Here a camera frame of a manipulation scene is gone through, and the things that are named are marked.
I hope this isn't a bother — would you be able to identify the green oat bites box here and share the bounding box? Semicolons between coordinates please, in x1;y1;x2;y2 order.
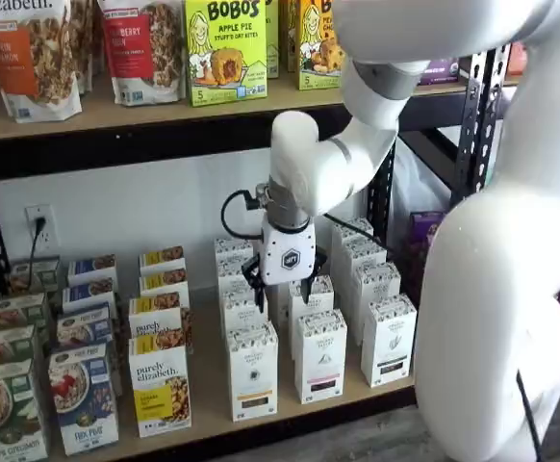
185;0;269;108
264;0;281;81

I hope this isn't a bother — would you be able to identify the green cereal box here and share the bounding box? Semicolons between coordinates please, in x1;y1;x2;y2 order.
8;256;64;302
0;358;50;462
0;292;51;338
0;324;38;374

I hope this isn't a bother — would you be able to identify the white sheet teal stripe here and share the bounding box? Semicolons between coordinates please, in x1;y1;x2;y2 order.
394;139;454;222

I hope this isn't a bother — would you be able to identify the white wall outlet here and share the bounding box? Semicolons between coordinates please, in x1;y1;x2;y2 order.
23;203;57;252

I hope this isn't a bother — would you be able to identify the reddish brown snack box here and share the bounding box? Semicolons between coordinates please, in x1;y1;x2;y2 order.
505;41;527;77

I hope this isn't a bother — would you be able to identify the black metal side beam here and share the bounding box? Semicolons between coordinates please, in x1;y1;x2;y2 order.
397;127;459;193

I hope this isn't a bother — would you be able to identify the white tea box yellow strip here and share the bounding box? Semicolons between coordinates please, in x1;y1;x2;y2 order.
220;287;270;333
216;262;257;295
225;321;280;424
213;237;255;267

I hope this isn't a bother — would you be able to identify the white yellow granola box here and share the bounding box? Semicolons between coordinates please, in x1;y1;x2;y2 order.
128;331;193;439
139;245;187;276
128;295;193;355
139;269;191;309

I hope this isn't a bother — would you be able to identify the black metal shelf beam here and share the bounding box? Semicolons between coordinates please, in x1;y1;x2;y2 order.
0;127;358;183

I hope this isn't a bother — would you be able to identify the low wooden shelf board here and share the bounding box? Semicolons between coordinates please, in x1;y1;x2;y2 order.
43;249;419;462

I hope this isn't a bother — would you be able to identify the white granola bag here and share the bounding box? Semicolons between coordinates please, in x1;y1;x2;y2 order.
70;0;107;95

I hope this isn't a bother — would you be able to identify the yellow oat bites box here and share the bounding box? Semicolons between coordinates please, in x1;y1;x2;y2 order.
296;0;347;91

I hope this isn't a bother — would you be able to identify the white tea box black strip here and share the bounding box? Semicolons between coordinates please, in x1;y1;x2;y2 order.
330;217;375;251
360;293;419;389
351;262;402;347
341;238;388;290

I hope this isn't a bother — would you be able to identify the black plug with cable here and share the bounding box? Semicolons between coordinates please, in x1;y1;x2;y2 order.
28;216;49;290

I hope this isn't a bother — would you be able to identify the orange label granola bag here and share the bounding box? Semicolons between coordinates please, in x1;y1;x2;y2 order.
0;0;85;124

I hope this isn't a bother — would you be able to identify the red label granola bag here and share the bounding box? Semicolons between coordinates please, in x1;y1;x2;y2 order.
97;0;188;107

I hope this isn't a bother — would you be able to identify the high wooden shelf board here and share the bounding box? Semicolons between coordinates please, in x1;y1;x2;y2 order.
0;84;353;144

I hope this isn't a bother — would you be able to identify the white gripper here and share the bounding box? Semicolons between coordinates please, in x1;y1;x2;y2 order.
242;223;328;315

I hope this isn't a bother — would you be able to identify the white tea box pink strip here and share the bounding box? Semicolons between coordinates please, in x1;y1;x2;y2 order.
287;274;336;361
294;308;349;405

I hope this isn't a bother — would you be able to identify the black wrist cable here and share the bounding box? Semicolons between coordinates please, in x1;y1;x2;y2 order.
220;189;267;242

